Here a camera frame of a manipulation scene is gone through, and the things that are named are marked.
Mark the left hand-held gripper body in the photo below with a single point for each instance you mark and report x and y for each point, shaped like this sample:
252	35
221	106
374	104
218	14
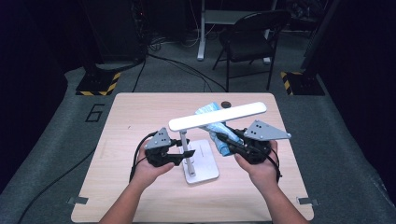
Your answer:
158	140

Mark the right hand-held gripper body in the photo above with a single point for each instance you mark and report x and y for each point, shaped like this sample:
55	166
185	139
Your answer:
264	132

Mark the blue striped cloth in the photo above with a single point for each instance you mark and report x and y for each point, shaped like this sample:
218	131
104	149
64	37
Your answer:
218	129

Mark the white desk lamp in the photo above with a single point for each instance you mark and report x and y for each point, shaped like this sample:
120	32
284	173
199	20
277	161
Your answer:
218	116

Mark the person's left hand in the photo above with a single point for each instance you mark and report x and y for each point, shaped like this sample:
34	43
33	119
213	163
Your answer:
149	174

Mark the person's right hand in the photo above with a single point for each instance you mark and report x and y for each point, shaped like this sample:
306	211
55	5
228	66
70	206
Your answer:
261	174

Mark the dark round table grommet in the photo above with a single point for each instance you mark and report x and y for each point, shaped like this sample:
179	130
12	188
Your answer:
226	104

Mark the striped black stand base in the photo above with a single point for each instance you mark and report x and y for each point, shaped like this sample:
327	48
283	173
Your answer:
303	84
96	84

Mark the black folding chair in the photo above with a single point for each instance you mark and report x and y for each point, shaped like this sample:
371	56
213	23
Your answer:
249	46

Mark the grey metal stand pole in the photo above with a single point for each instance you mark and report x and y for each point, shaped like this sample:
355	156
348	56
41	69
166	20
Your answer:
320	34

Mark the dark equipment rack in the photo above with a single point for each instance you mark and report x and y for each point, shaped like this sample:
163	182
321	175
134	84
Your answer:
118	31

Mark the grey table bracket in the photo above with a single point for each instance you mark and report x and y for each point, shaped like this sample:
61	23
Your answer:
77	200
308	201

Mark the white metal desk frame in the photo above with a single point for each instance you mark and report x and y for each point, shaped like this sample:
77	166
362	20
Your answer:
201	37

